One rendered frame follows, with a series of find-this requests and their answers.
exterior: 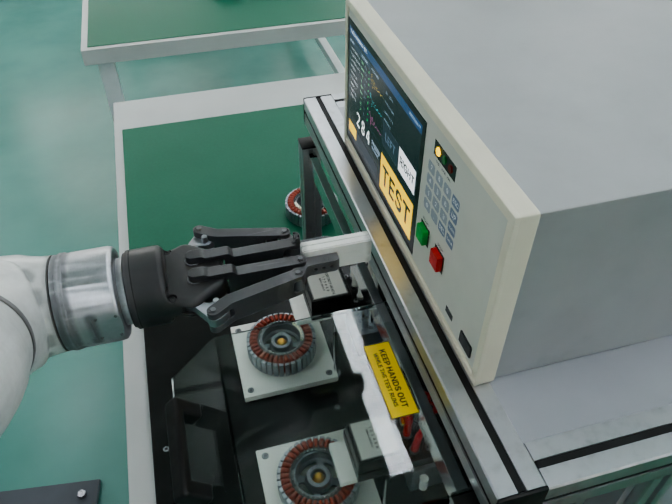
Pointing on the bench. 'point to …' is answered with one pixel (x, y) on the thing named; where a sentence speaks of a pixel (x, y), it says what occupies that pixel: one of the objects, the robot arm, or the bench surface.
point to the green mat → (213, 175)
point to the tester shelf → (498, 477)
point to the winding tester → (534, 170)
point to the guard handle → (184, 491)
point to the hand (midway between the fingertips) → (335, 252)
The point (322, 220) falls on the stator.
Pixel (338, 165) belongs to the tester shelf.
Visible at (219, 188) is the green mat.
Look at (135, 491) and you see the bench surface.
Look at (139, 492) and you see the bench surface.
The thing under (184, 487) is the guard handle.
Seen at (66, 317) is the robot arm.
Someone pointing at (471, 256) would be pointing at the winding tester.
